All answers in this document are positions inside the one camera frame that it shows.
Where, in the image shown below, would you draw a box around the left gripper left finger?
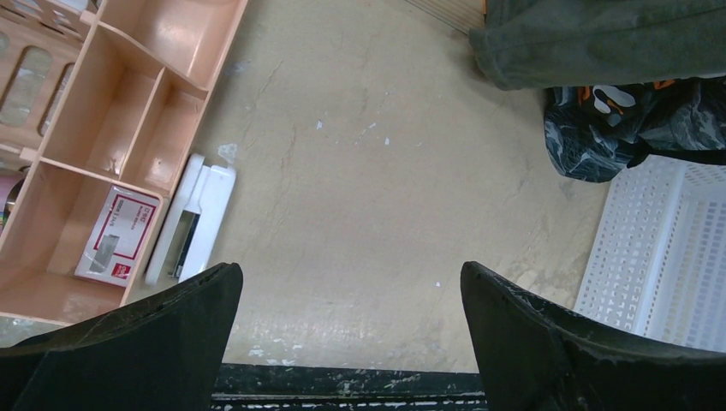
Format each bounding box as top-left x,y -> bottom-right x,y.
1,263 -> 243,410

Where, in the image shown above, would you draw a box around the wooden clothes rack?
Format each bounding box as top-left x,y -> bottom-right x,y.
408,0 -> 487,34

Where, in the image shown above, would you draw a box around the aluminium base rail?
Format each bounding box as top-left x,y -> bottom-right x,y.
210,364 -> 490,410

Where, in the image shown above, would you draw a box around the white plastic basket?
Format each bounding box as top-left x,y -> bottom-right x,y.
574,157 -> 725,352

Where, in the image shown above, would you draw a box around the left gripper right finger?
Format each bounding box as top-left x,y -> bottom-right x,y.
460,261 -> 725,410

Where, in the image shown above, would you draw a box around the white stapler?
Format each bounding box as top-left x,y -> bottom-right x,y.
144,153 -> 236,286

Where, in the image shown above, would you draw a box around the staples box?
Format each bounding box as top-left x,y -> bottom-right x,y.
74,185 -> 159,287

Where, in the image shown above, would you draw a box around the orange camouflage shorts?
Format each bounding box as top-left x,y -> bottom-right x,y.
575,80 -> 680,127

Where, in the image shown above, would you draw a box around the olive green shorts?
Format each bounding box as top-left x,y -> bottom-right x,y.
468,0 -> 725,90

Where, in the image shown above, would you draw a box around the grey camouflage shorts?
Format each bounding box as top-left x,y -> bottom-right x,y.
544,77 -> 725,183

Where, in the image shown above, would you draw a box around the peach plastic file organizer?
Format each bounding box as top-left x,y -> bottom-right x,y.
1,0 -> 247,325

